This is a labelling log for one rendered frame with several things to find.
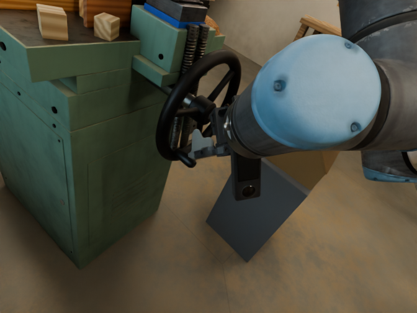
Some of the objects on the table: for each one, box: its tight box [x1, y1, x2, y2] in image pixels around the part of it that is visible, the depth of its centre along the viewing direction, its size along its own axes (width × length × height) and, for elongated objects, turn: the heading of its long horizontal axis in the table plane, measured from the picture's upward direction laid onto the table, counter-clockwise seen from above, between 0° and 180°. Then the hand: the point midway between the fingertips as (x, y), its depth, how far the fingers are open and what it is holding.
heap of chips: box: [204, 15, 223, 35], centre depth 78 cm, size 9×14×4 cm, turn 35°
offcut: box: [36, 4, 68, 41], centre depth 41 cm, size 4×4×4 cm
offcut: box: [94, 12, 120, 42], centre depth 49 cm, size 4×3×4 cm
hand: (222, 154), depth 54 cm, fingers open, 14 cm apart
